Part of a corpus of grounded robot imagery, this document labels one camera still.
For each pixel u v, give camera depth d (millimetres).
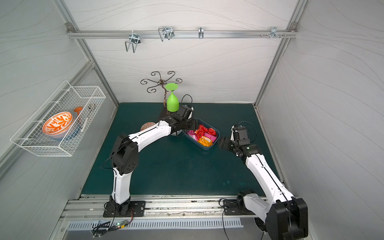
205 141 931
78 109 745
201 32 721
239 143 619
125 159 508
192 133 984
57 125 637
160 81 906
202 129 952
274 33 765
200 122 988
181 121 707
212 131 986
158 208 749
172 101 892
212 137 957
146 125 1030
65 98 719
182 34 771
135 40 784
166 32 763
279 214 381
